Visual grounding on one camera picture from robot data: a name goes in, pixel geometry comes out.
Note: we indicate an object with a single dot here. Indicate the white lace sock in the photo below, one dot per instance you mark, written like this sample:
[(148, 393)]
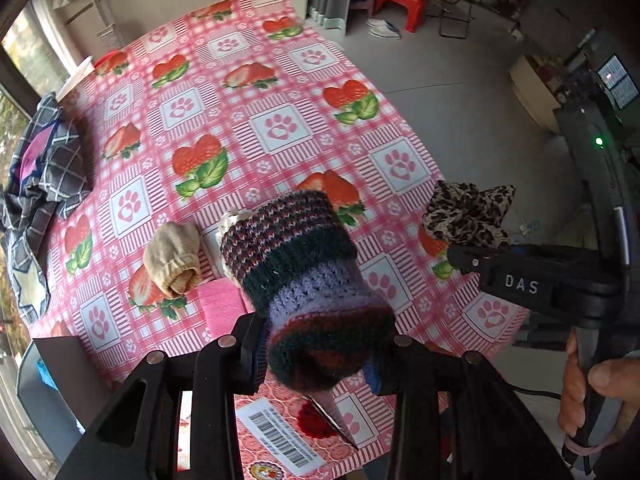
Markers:
[(232, 220)]

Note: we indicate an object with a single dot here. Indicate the dark plaid cloth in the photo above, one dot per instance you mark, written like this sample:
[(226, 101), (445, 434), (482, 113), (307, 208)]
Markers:
[(47, 170)]

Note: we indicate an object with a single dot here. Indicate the leopard print scrunchie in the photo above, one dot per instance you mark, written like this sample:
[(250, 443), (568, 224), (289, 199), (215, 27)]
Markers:
[(465, 215)]

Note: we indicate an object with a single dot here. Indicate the white slippers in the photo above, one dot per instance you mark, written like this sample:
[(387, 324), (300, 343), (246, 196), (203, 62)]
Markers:
[(385, 29)]

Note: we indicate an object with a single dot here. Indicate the blue cloth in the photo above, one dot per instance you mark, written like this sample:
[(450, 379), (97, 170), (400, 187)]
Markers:
[(47, 375)]

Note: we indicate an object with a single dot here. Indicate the black metal chair frame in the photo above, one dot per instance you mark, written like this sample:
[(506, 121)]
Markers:
[(452, 15)]

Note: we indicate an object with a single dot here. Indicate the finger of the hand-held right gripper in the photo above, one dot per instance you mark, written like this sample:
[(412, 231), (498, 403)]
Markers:
[(520, 280)]

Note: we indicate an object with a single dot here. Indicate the laptop screen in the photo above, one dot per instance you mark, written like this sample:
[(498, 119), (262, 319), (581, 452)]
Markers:
[(620, 80)]

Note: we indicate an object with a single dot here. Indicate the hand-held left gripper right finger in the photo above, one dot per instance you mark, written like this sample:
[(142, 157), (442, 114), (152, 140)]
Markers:
[(375, 377)]

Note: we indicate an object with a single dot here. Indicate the pink sponge cloth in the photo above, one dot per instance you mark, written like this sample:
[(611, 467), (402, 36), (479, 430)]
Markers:
[(220, 310)]

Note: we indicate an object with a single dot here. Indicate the striped knitted sock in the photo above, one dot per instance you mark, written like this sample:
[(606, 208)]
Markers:
[(305, 290)]

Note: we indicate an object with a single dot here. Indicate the pink strawberry print tablecloth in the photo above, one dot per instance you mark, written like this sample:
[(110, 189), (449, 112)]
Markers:
[(250, 85)]

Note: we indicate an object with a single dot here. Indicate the red plastic stool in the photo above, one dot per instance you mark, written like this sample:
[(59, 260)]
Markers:
[(402, 0)]

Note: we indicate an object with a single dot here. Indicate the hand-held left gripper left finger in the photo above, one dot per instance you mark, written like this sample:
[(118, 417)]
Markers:
[(252, 355)]

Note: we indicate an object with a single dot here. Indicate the person's right hand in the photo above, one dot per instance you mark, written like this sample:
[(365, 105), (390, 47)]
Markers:
[(615, 375)]

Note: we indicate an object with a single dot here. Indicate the beige sock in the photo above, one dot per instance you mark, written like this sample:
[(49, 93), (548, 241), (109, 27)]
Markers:
[(172, 255)]

